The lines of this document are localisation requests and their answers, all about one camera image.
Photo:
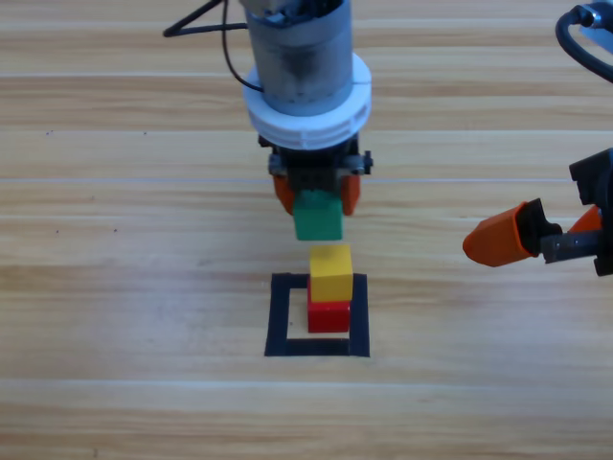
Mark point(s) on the green wooden block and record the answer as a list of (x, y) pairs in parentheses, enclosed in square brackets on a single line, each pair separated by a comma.
[(318, 220)]

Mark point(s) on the black tape square outline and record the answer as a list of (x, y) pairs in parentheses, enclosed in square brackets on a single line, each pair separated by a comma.
[(278, 326)]

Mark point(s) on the red wooden block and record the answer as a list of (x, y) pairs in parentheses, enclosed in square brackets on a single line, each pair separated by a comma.
[(328, 318)]

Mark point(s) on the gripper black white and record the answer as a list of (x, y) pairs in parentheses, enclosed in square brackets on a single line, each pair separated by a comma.
[(306, 131), (598, 191)]

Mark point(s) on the yellow wooden block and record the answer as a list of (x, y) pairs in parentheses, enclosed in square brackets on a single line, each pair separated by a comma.
[(331, 275)]

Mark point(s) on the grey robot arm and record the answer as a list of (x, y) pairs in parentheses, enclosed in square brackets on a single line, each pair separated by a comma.
[(297, 57)]

